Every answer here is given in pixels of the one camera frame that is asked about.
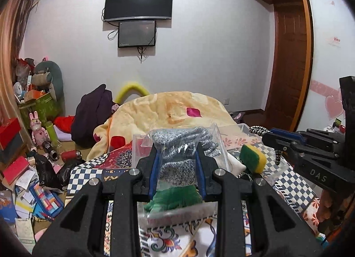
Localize yellow curved plush pillow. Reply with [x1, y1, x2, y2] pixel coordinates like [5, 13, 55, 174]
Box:
[114, 82, 150, 104]

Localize grey knitted gloves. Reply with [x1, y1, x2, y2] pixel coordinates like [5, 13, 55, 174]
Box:
[149, 123, 231, 191]

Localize pink rabbit figurine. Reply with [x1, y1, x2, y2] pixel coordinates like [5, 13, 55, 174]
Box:
[29, 111, 50, 148]

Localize black white braided cord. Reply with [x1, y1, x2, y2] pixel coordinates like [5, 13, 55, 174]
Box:
[249, 125, 282, 166]

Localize brown wooden door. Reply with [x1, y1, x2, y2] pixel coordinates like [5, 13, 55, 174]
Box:
[261, 0, 313, 131]

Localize clear plastic storage box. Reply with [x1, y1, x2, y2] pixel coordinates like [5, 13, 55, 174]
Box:
[133, 124, 284, 214]

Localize white fabric pouch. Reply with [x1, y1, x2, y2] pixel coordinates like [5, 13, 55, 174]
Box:
[227, 153, 246, 177]

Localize striped brown curtain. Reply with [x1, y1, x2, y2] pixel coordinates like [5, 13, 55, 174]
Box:
[1, 0, 35, 146]

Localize pink heart wall sticker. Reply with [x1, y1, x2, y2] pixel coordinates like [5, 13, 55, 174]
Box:
[309, 80, 345, 120]

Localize large black wall television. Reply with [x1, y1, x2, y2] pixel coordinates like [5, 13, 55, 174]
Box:
[103, 0, 173, 22]

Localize person's right hand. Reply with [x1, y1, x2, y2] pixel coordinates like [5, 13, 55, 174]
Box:
[316, 189, 354, 242]

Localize yellow green sponge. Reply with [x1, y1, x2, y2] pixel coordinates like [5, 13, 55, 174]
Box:
[239, 144, 266, 174]

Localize yellow fleece blanket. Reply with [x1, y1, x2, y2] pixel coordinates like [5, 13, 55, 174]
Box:
[87, 91, 236, 161]

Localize dark purple clothing pile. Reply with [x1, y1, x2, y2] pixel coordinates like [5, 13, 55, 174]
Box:
[71, 84, 119, 148]

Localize red cloth on floor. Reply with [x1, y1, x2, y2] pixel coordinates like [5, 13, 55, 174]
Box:
[53, 116, 75, 134]

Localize grey green plush toy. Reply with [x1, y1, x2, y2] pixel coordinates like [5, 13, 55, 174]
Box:
[31, 61, 64, 101]

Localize black plastic bag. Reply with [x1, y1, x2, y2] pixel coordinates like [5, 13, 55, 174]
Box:
[29, 150, 85, 190]

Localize red box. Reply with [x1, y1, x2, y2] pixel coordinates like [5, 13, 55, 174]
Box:
[0, 118, 21, 150]

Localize small black wall monitor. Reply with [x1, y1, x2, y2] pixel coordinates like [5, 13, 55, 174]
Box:
[118, 20, 156, 48]

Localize green knitted glove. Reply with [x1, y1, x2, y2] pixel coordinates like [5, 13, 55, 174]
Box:
[144, 185, 203, 213]

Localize green cardboard box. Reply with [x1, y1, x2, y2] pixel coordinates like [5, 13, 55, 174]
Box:
[18, 93, 62, 130]

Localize green cylinder bottle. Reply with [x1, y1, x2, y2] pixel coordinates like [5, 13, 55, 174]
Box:
[45, 121, 59, 147]

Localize colourful pencil case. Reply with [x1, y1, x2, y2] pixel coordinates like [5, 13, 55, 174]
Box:
[30, 182, 64, 220]

